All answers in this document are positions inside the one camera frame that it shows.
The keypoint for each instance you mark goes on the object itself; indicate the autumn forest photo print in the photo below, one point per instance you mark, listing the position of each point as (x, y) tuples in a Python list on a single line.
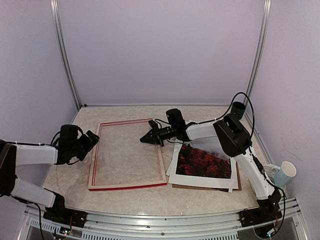
[(202, 163)]

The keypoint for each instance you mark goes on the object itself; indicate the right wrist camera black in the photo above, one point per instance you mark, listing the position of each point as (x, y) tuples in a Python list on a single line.
[(153, 124)]

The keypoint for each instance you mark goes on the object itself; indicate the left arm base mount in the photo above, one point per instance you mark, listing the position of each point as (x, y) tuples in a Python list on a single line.
[(70, 217)]

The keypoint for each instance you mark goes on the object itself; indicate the white mat board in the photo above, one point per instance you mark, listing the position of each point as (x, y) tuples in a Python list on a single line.
[(210, 144)]

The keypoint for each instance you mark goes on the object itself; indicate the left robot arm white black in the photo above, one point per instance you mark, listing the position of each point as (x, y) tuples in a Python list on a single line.
[(69, 146)]

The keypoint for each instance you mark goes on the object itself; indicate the aluminium corner post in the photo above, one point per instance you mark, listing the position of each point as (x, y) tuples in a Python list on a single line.
[(54, 4), (260, 46)]

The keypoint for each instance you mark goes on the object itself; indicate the left aluminium corner post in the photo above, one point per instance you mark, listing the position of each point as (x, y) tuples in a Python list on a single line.
[(54, 4)]

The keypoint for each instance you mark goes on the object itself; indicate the aluminium front rail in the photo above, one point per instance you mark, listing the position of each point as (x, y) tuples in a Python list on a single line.
[(111, 226)]

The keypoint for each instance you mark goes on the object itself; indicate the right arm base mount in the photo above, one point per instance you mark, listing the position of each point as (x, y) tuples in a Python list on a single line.
[(256, 216)]

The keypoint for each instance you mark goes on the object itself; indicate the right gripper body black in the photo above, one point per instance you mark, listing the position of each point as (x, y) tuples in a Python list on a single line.
[(164, 134)]

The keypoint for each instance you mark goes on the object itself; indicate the dark green cup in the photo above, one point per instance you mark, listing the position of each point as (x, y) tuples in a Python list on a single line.
[(238, 109)]

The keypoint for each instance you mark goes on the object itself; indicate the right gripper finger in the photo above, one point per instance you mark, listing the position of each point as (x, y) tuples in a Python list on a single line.
[(148, 140), (150, 135)]

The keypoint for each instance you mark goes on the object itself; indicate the right aluminium corner post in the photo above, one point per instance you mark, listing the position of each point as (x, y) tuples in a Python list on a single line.
[(260, 46)]

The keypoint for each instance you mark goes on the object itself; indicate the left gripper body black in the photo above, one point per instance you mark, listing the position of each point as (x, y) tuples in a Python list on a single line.
[(83, 148)]

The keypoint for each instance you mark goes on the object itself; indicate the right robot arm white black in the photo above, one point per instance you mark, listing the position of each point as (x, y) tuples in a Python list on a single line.
[(236, 142)]

